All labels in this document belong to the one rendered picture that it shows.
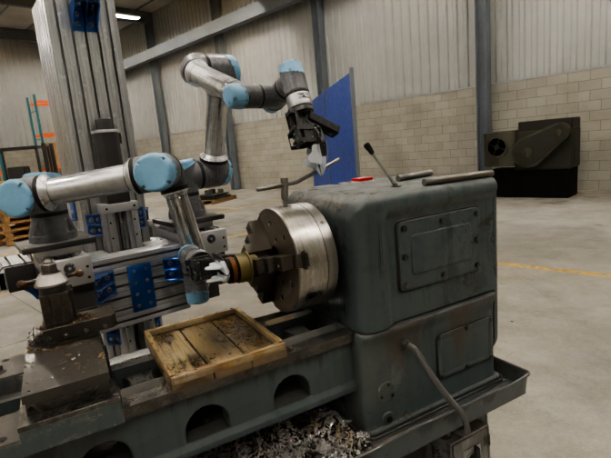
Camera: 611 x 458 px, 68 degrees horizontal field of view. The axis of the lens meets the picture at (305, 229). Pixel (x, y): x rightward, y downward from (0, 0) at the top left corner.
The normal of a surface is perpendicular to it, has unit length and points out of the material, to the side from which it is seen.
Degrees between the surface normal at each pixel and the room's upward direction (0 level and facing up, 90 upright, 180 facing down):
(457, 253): 90
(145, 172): 90
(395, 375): 90
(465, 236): 90
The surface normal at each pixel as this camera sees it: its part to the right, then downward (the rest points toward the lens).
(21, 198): -0.06, 0.20
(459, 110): -0.69, 0.19
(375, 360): 0.49, 0.11
